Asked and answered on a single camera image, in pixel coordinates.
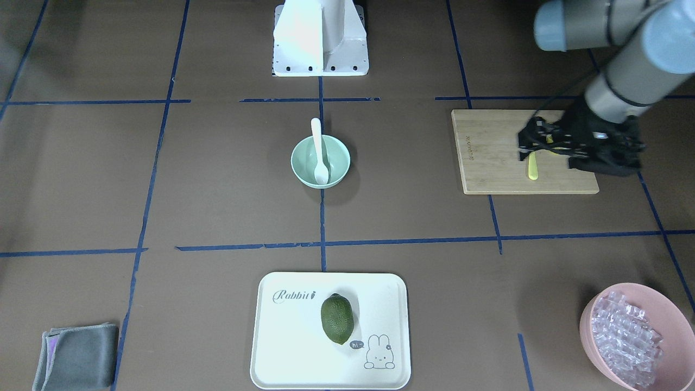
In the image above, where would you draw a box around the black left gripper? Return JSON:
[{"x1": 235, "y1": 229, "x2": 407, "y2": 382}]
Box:
[{"x1": 518, "y1": 97, "x2": 646, "y2": 176}]

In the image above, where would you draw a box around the light green bowl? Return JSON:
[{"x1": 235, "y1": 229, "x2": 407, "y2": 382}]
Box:
[{"x1": 290, "y1": 135, "x2": 351, "y2": 189}]

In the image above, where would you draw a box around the white plastic spoon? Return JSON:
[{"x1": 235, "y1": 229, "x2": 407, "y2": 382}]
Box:
[{"x1": 310, "y1": 118, "x2": 330, "y2": 186}]

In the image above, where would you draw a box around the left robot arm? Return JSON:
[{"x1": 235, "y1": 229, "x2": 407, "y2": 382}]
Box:
[{"x1": 518, "y1": 1, "x2": 694, "y2": 176}]

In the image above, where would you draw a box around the pink bowl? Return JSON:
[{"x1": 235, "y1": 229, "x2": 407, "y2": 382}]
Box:
[{"x1": 580, "y1": 283, "x2": 694, "y2": 390}]

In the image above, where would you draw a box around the yellow plastic knife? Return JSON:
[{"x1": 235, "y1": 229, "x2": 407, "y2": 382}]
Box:
[{"x1": 527, "y1": 153, "x2": 539, "y2": 181}]

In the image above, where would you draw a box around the bamboo cutting board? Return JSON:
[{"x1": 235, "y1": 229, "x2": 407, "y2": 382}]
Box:
[{"x1": 451, "y1": 109, "x2": 600, "y2": 195}]

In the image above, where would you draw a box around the clear ice cubes pile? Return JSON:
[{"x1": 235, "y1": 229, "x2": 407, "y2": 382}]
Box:
[{"x1": 590, "y1": 291, "x2": 663, "y2": 389}]

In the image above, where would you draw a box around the green avocado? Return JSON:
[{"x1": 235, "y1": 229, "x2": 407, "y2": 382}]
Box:
[{"x1": 320, "y1": 293, "x2": 355, "y2": 345}]

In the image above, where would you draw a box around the cream rabbit tray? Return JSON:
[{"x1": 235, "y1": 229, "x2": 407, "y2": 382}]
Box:
[{"x1": 250, "y1": 272, "x2": 412, "y2": 390}]

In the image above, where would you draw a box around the grey folded cloth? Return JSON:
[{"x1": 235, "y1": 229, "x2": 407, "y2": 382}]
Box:
[{"x1": 32, "y1": 323, "x2": 118, "y2": 390}]

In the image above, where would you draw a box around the white camera pole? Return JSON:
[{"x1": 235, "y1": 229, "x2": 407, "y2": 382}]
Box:
[{"x1": 271, "y1": 1, "x2": 370, "y2": 77}]

